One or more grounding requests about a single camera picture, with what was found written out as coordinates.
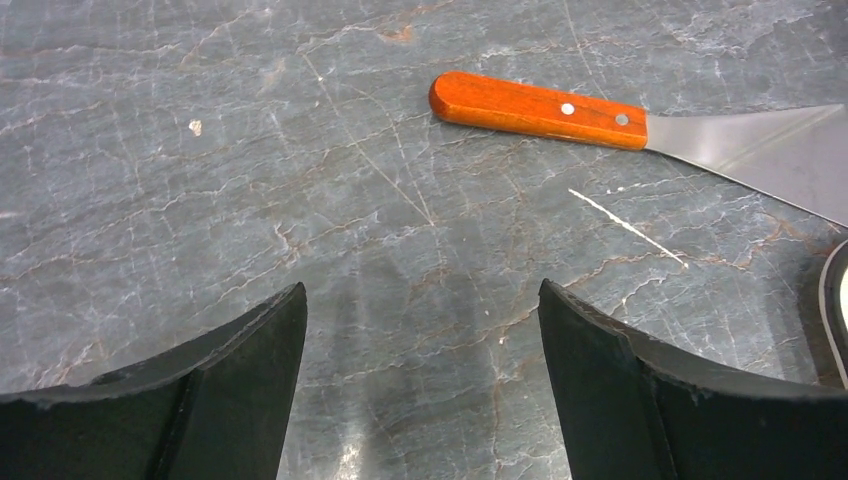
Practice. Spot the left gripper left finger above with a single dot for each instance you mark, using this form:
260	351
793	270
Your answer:
215	407

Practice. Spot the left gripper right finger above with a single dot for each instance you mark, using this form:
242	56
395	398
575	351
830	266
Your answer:
632	406

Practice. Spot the white strawberry tray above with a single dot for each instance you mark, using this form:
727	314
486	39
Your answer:
832	301

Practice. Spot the orange handled metal scraper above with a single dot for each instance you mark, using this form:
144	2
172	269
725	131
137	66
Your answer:
798	156

